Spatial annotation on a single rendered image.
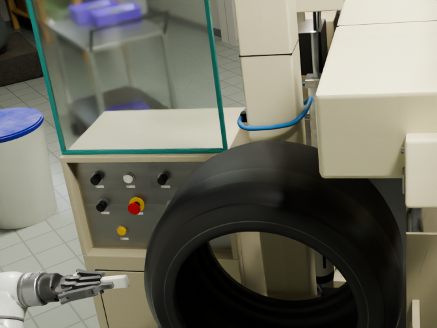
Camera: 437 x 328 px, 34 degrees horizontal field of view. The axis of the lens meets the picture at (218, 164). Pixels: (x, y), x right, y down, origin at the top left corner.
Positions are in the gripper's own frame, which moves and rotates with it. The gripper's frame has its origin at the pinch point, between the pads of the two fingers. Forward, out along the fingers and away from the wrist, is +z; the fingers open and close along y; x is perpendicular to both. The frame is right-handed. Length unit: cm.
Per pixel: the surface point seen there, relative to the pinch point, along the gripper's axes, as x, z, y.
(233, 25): 79, -118, 587
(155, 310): 0.6, 15.1, -12.3
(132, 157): -12, -10, 50
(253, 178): -27, 45, -6
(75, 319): 102, -107, 127
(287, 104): -30, 48, 26
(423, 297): 26, 73, 19
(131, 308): 44, -28, 50
